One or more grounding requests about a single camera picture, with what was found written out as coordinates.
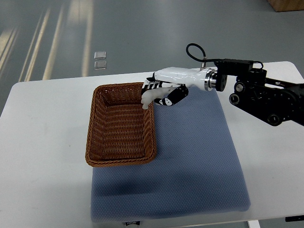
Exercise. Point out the blue textured mat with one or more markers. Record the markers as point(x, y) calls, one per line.
point(196, 169)

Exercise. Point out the brown wicker basket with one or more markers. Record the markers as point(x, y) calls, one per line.
point(120, 131)

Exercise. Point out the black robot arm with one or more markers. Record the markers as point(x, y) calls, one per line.
point(271, 100)

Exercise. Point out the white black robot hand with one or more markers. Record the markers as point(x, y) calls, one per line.
point(181, 79)

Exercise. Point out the white bear figurine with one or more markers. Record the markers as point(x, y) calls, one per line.
point(150, 95)

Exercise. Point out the lower clear floor tile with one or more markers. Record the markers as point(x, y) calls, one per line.
point(100, 64)

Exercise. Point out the brown wooden box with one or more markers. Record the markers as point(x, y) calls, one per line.
point(286, 5)

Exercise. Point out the black table control panel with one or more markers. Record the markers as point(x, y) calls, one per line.
point(293, 219)

